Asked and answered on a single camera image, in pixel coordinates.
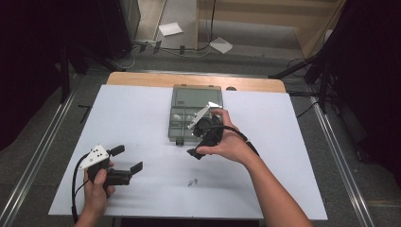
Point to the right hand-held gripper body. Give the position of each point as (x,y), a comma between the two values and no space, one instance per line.
(206,129)

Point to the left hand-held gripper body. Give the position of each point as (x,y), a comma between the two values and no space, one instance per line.
(94,157)

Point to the small metal screw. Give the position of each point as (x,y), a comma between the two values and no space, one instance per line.
(195,181)

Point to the clear grey compartment box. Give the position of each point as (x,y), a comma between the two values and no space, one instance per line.
(189,104)

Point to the person's right hand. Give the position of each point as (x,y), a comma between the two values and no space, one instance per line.
(233,145)

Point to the person's left hand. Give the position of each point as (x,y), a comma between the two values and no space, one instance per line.
(96,195)

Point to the black angled bar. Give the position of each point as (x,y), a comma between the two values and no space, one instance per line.
(85,113)

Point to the wooden table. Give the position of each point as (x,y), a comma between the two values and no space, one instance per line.
(132,79)

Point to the white table board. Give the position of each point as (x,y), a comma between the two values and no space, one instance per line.
(283,142)

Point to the black metal stand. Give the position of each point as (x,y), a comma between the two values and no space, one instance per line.
(65,78)
(322,85)

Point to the white paper sheet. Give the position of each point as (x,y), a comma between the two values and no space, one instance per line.
(170,28)
(221,45)

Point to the power strip with plugs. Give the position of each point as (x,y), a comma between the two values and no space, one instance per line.
(148,45)

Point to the black cabinet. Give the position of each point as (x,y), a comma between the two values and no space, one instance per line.
(115,28)

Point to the metal floor rail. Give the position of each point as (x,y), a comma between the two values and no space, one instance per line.
(34,160)
(342,164)

